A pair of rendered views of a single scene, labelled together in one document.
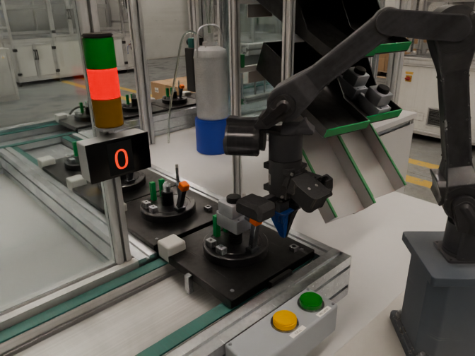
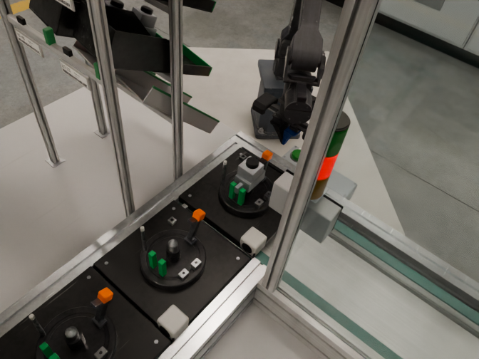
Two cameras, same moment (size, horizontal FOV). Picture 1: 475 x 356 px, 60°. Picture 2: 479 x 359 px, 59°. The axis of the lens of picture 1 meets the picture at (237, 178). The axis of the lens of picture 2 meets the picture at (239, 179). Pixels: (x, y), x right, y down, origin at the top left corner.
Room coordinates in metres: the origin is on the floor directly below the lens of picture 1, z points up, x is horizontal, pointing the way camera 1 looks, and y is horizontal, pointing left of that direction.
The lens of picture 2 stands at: (0.96, 0.65, 1.79)
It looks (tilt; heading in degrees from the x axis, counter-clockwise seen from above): 49 degrees down; 255
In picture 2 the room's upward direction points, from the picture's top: 8 degrees clockwise
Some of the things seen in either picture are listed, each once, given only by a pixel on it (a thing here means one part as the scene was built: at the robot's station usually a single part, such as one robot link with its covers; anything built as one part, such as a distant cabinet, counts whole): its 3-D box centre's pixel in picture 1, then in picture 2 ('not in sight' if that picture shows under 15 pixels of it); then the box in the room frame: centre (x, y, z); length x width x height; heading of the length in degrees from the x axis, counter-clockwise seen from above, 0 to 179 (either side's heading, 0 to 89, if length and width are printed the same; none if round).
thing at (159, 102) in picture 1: (174, 93); not in sight; (2.27, 0.34, 1.01); 0.24 x 0.24 x 0.13; 42
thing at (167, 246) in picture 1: (172, 248); (252, 241); (0.77, 0.15, 0.97); 0.05 x 0.05 x 0.04; 42
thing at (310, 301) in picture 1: (310, 302); (298, 156); (0.60, -0.13, 0.96); 0.04 x 0.04 x 0.02
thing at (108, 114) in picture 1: (107, 111); not in sight; (0.73, 0.23, 1.28); 0.05 x 0.05 x 0.05
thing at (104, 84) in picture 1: (104, 82); not in sight; (0.73, 0.23, 1.33); 0.05 x 0.05 x 0.05
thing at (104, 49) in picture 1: (100, 52); not in sight; (0.73, 0.23, 1.38); 0.05 x 0.05 x 0.05
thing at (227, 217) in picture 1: (230, 210); (248, 173); (0.77, 0.02, 1.06); 0.08 x 0.04 x 0.07; 43
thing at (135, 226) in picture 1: (167, 195); (172, 251); (0.95, 0.18, 1.01); 0.24 x 0.24 x 0.13; 42
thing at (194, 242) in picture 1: (235, 252); (246, 196); (0.77, 0.01, 0.96); 0.24 x 0.24 x 0.02; 42
